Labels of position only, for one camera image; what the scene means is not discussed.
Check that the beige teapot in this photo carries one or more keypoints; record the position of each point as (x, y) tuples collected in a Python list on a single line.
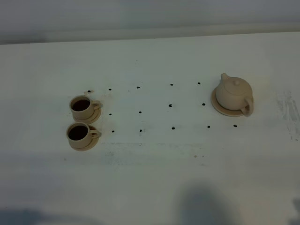
[(234, 93)]

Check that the beige teapot saucer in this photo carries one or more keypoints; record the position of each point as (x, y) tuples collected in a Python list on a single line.
[(221, 109)]

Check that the far beige cup saucer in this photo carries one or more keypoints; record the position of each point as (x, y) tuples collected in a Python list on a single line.
[(93, 118)]

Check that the beige cup saucer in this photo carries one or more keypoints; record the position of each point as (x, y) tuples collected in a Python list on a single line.
[(93, 118), (89, 144)]

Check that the near beige cup saucer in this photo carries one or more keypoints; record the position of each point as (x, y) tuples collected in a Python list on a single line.
[(89, 144)]

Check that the far beige teacup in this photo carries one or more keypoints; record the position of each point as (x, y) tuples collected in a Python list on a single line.
[(83, 107)]

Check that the beige teacup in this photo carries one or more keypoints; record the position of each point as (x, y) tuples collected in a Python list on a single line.
[(83, 107), (77, 134)]

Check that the near beige teacup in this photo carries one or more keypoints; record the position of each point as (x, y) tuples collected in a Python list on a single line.
[(77, 134)]

